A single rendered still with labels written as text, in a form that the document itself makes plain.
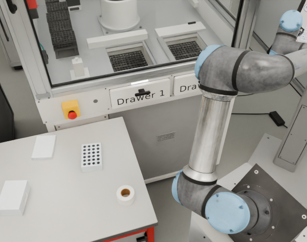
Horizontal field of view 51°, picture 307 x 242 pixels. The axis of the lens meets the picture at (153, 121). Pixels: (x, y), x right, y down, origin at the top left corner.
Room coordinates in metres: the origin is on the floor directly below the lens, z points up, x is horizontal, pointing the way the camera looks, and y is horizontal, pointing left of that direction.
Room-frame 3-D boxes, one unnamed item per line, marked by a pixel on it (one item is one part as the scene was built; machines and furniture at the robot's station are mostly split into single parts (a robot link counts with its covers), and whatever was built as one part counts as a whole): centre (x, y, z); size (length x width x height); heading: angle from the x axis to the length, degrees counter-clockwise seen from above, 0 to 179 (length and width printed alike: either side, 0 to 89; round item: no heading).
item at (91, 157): (0.84, 0.27, 0.78); 0.12 x 0.08 x 0.04; 8
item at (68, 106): (1.03, 0.37, 0.88); 0.07 x 0.05 x 0.07; 107
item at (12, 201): (0.64, 0.54, 0.79); 0.13 x 0.09 x 0.05; 1
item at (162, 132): (1.62, 0.15, 0.40); 1.03 x 0.95 x 0.80; 107
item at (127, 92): (1.14, 0.06, 0.87); 0.29 x 0.02 x 0.11; 107
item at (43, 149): (0.91, 0.49, 0.77); 0.13 x 0.09 x 0.02; 3
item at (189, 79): (1.23, -0.24, 0.87); 0.29 x 0.02 x 0.11; 107
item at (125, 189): (0.65, 0.11, 0.78); 0.07 x 0.07 x 0.04
